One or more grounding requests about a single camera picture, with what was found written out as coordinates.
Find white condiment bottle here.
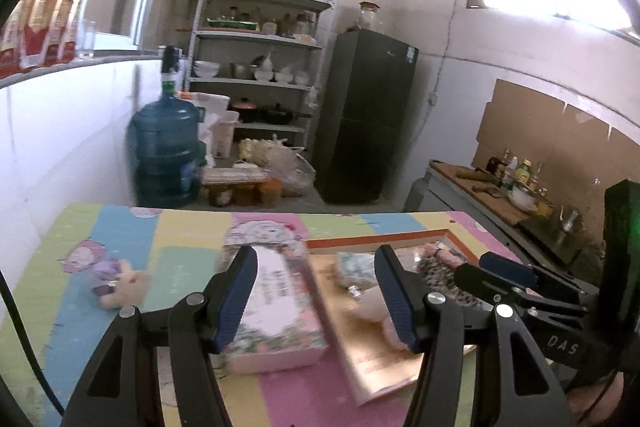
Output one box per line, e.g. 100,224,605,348
501,155,518,188

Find metal kettle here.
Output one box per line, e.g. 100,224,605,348
557,204,584,233

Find white paper bag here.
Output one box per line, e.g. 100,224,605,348
207,109,240,160

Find wooden tray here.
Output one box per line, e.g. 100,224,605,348
305,227,506,408

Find green white floral soft toy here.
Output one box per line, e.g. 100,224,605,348
336,252,381,290

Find black refrigerator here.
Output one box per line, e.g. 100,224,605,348
312,29,420,204

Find small beige plush toy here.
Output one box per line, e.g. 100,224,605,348
91,259,151,309

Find black frying pan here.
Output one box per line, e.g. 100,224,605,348
260,103,311,125

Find grey counter cabinet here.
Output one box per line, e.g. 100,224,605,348
404,159,601,278

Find colourful cartoon play mat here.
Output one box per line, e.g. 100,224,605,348
0,203,541,427

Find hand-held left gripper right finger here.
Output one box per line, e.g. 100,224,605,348
374,245,571,427

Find clear drinking glass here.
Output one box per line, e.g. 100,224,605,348
77,21,97,59

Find filled plastic bag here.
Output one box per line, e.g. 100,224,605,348
237,134,317,198

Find black pot with red lid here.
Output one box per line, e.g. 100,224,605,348
229,97,260,124

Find dotted dark soft toy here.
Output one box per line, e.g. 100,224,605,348
415,254,481,308

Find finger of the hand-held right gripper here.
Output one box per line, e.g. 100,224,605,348
479,252,601,303
454,263,591,323

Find grey metal shelf rack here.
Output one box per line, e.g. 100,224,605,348
184,0,335,158

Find packed food jars tray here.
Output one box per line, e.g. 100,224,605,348
202,167,283,208

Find cardboard wall sheet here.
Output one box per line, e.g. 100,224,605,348
472,78,640,228

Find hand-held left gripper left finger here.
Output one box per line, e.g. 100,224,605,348
60,244,259,427

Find blue water jug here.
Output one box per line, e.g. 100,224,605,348
126,94,202,209

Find pale pink fluffy plush toy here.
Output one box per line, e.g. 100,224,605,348
350,284,416,350

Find floral tissue box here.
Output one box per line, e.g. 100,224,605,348
215,241,329,375

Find person's right hand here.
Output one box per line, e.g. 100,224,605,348
567,369,633,427

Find wooden cutting board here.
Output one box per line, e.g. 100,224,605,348
430,161,536,228

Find black induction cooker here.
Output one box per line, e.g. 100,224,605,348
517,214,586,265

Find black cable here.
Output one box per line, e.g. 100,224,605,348
0,269,68,415

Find pink soft toy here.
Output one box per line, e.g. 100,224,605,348
420,242,468,268

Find glass jar with lid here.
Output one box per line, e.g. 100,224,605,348
357,2,383,32

